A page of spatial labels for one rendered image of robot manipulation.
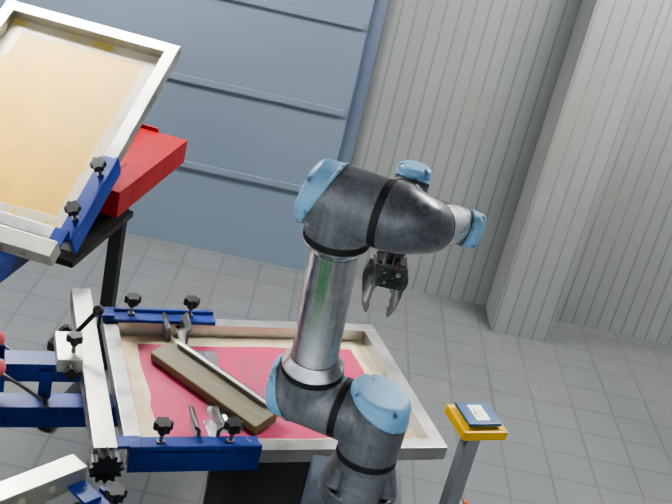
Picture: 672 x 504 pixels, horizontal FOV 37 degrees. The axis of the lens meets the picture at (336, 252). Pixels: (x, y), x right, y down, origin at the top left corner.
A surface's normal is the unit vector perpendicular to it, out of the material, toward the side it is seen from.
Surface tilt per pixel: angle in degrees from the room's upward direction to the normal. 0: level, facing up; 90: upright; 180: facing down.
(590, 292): 90
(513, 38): 90
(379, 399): 8
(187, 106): 90
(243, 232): 90
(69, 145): 32
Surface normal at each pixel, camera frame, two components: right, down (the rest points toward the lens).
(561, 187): -0.04, 0.41
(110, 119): 0.07, -0.55
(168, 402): 0.21, -0.89
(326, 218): -0.38, 0.46
